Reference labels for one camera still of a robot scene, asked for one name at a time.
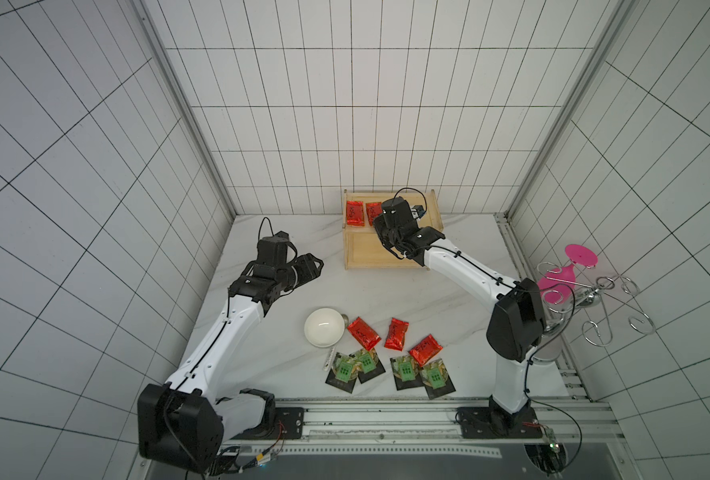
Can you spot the red tea bag four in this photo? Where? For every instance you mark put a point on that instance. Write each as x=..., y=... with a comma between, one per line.
x=366, y=336

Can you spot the green tea bag four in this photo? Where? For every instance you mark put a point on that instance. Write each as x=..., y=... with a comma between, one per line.
x=436, y=379

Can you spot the green tea bag two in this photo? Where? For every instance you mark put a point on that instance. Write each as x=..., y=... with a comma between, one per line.
x=369, y=365

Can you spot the chrome wire cup rack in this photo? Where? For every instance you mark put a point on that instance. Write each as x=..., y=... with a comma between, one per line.
x=599, y=333

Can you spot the wooden two-tier shelf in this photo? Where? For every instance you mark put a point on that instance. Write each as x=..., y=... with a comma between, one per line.
x=362, y=248

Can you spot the red tea bag one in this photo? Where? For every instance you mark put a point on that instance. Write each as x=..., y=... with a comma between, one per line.
x=355, y=214

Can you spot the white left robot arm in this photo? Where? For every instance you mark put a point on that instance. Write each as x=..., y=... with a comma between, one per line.
x=184, y=421

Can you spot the green tea bag one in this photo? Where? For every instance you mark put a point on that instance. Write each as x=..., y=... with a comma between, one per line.
x=343, y=372

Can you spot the red tea bag three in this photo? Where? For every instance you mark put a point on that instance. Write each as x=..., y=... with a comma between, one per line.
x=396, y=336

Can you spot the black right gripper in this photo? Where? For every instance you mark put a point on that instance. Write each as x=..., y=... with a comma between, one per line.
x=382, y=228

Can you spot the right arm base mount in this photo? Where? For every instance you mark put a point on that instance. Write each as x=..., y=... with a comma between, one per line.
x=495, y=422

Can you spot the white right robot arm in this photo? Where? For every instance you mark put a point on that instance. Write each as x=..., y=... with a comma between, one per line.
x=517, y=321

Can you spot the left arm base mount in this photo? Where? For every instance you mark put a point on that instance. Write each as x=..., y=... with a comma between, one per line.
x=254, y=414

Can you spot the white bowl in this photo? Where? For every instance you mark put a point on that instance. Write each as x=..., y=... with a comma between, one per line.
x=324, y=327

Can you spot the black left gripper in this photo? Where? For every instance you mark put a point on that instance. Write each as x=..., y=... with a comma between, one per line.
x=308, y=268

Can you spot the pink plastic spatula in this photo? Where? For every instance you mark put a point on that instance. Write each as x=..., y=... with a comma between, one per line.
x=558, y=283

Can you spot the red tea bag two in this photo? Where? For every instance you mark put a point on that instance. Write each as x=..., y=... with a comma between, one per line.
x=373, y=211

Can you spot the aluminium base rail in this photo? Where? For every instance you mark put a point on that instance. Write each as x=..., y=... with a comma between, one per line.
x=412, y=425

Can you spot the green tea bag three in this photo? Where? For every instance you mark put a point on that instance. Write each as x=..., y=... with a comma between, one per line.
x=405, y=372

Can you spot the metal spoon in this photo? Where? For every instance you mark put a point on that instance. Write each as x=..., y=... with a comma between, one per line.
x=332, y=352

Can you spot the red tea bag five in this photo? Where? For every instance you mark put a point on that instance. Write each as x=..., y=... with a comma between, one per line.
x=425, y=350

